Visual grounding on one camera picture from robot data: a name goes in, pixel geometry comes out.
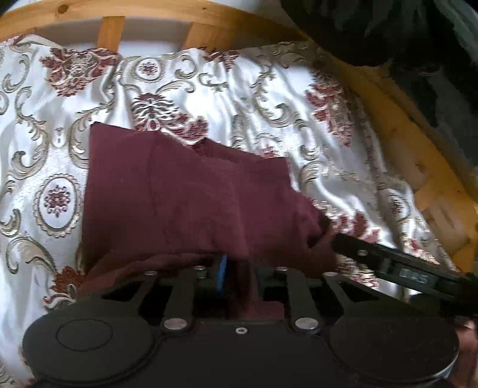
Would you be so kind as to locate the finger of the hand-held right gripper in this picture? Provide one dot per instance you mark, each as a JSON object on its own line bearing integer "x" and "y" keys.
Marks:
{"x": 358, "y": 252}

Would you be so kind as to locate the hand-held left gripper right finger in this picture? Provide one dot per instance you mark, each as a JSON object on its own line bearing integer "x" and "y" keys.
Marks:
{"x": 260, "y": 279}

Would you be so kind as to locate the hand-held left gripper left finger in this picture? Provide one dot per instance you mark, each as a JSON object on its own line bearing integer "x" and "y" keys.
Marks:
{"x": 223, "y": 270}

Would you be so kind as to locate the maroon garment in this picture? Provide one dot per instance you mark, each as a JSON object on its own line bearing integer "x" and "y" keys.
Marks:
{"x": 179, "y": 194}

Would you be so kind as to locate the white patterned bedspread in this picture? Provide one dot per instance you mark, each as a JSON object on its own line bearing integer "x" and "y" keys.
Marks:
{"x": 261, "y": 104}

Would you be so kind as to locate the dark cloth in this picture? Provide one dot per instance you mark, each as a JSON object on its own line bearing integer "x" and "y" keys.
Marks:
{"x": 392, "y": 33}

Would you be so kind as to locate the wooden bed frame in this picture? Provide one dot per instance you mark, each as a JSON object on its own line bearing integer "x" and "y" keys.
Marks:
{"x": 418, "y": 156}

